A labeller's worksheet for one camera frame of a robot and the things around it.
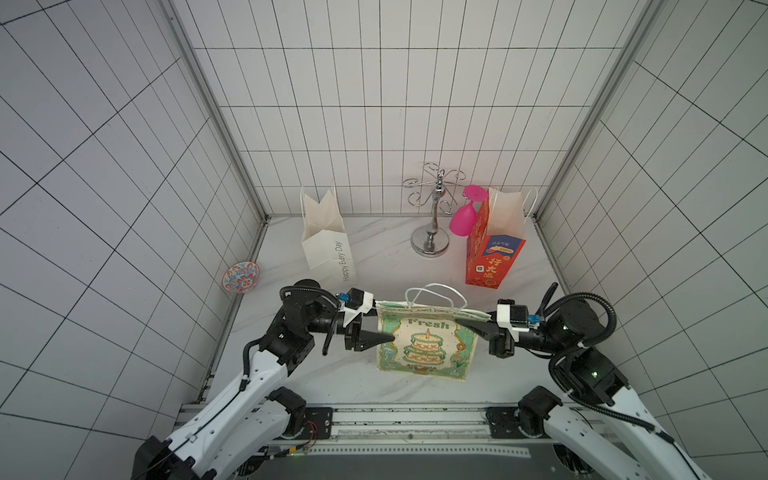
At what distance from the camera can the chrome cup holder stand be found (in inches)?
34.6

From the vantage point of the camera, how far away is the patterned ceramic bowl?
0.98 metres

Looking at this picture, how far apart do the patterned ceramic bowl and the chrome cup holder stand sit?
590mm
